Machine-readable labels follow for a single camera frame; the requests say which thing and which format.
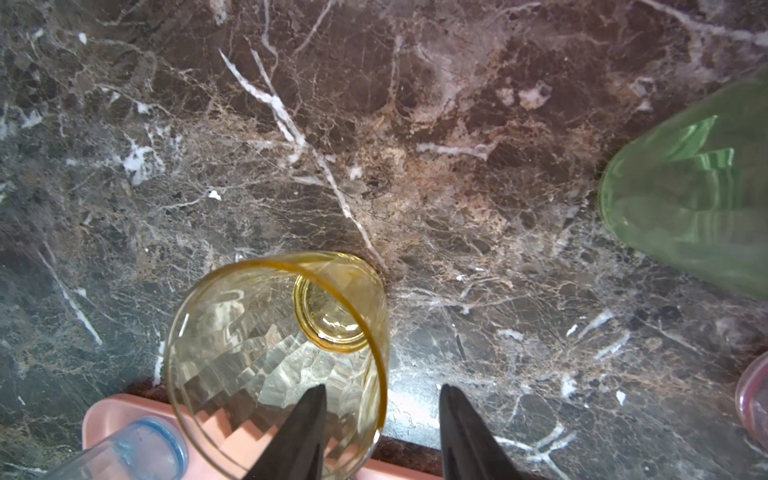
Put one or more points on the clear blue tall glass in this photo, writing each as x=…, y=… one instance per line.
x=148, y=448

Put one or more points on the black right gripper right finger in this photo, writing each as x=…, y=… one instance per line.
x=469, y=450

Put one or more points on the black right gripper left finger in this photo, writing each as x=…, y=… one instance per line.
x=297, y=450

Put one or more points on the pink clear glass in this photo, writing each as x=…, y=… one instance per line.
x=751, y=399

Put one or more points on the green right glass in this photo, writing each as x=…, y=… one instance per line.
x=692, y=192

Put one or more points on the short yellow glass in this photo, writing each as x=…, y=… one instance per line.
x=252, y=337

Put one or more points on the pink tray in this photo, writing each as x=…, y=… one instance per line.
x=109, y=415

